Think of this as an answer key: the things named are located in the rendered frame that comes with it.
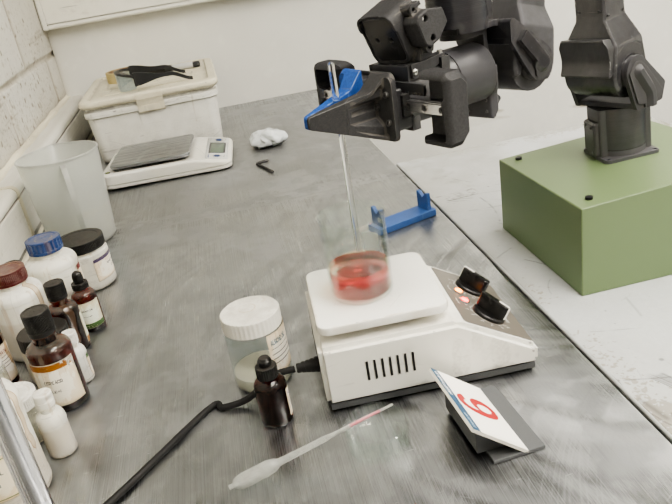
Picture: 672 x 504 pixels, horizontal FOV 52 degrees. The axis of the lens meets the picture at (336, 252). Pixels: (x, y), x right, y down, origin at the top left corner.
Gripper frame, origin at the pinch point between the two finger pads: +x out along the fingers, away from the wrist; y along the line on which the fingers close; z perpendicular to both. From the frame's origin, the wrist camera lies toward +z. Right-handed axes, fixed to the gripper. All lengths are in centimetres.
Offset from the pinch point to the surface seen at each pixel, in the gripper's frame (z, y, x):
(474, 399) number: -23.5, 13.5, -0.4
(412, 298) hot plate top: -16.7, 5.8, -1.2
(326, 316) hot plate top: -16.8, 2.0, 5.9
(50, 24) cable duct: 4, -147, -16
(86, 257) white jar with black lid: -20.6, -42.8, 14.6
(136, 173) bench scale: -23, -83, -8
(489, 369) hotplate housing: -24.0, 11.0, -5.1
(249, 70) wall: -16, -127, -60
